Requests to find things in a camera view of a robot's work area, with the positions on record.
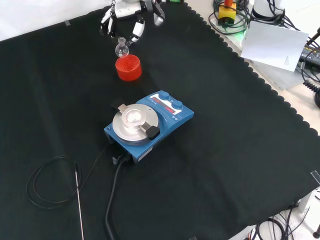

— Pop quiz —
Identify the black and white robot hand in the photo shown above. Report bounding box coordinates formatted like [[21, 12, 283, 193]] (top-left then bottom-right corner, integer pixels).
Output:
[[100, 0, 166, 47]]

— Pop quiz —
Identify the clear round-bottom glass flask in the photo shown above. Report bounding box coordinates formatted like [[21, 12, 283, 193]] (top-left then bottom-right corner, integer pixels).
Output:
[[114, 36, 130, 59]]

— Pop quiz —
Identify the red ribbed flask stand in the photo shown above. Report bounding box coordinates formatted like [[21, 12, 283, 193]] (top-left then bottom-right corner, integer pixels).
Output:
[[115, 54, 143, 82]]

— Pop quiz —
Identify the heater with blue base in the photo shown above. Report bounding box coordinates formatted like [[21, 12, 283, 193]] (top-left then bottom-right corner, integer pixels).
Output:
[[103, 90, 195, 165]]

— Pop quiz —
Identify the yellow stop button box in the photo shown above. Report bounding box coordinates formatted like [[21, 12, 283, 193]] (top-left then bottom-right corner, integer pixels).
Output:
[[217, 0, 237, 26]]

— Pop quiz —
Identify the pale board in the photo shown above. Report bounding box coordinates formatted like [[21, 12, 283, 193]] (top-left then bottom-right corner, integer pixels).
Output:
[[240, 20, 310, 73]]

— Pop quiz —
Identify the black cloth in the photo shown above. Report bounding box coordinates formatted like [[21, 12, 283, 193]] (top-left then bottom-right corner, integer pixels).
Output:
[[0, 1, 320, 240]]

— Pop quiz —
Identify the black power adapter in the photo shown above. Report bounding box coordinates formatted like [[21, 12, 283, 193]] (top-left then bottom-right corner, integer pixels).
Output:
[[298, 42, 320, 64]]

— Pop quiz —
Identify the steel temperature probe rod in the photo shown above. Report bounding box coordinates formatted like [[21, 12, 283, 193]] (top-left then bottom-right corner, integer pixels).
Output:
[[74, 168, 85, 240]]

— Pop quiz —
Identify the thick black power cable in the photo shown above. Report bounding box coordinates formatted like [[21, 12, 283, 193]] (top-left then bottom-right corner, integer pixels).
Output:
[[104, 155, 130, 240]]

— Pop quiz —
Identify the thin black probe cable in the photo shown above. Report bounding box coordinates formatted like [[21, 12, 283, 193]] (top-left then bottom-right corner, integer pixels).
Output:
[[26, 146, 110, 210]]

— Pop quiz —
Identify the black coiled cable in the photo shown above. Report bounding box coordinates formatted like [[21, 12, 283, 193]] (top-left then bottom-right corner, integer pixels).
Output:
[[302, 80, 320, 94]]

